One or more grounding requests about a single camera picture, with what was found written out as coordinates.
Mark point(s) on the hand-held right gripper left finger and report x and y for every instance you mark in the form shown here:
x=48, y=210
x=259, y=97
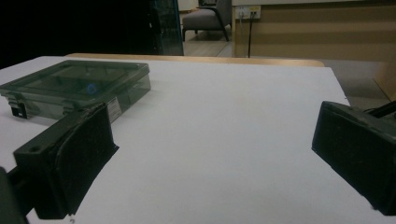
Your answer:
x=77, y=155

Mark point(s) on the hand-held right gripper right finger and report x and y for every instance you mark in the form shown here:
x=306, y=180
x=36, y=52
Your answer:
x=358, y=155

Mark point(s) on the clear plastic compartment box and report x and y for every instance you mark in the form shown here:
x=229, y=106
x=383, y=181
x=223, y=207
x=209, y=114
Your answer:
x=62, y=77

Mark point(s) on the white table cover sheet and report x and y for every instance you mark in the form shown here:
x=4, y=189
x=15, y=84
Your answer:
x=218, y=124

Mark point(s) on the wooden table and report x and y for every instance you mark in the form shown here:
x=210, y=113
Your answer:
x=218, y=59

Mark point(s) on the grey armchair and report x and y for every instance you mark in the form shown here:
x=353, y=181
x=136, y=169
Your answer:
x=202, y=17

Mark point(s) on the white wall socket panel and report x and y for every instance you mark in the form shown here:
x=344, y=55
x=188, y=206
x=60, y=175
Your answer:
x=247, y=11

